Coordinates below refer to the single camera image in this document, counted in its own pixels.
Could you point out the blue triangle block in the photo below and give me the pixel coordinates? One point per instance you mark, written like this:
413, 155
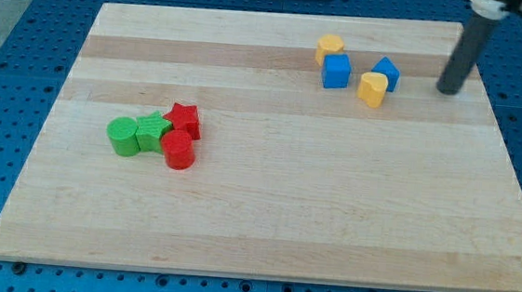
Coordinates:
388, 68

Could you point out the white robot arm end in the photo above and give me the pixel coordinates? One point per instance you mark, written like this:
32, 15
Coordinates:
496, 9

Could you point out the wooden board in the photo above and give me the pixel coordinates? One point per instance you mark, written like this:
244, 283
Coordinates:
291, 181

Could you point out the red cylinder block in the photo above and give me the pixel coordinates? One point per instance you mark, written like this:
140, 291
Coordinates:
178, 149

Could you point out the red star block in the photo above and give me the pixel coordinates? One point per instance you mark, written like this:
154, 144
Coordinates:
185, 118

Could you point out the blue cube block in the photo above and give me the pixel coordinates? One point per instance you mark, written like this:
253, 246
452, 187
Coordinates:
336, 71

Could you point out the green star block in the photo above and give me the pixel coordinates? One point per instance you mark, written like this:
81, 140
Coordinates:
151, 129

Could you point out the yellow hexagon block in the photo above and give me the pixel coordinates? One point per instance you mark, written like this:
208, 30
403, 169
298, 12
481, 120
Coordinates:
328, 44

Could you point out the yellow heart block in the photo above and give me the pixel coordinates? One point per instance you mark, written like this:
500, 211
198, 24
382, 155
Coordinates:
371, 88

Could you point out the green cylinder block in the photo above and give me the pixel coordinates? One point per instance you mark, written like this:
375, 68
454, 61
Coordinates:
122, 135

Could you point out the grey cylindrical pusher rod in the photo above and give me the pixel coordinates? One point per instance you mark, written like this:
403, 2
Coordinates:
476, 34

